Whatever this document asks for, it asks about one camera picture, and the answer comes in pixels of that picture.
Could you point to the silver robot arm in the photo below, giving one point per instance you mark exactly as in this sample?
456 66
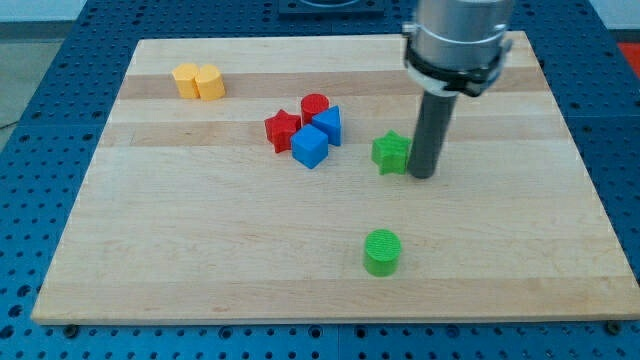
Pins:
457 46

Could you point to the blue cube block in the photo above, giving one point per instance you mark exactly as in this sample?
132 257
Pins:
309 146

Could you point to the blue triangle block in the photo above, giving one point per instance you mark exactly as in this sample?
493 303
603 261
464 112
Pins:
330 123

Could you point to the red star block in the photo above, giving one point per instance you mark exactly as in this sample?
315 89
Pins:
280 128

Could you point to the green star block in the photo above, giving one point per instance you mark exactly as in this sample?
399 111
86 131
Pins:
390 153

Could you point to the red cylinder block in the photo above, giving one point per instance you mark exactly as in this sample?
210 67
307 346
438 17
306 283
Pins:
311 105

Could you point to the wooden board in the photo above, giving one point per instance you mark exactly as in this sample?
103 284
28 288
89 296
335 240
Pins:
186 215

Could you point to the green cylinder block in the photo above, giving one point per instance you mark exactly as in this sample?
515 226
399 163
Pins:
382 249

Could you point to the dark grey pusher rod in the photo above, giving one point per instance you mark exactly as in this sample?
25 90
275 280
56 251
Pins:
429 135

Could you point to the yellow heart block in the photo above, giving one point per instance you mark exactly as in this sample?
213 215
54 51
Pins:
210 83

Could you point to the yellow hexagon block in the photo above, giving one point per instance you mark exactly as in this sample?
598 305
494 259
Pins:
184 77

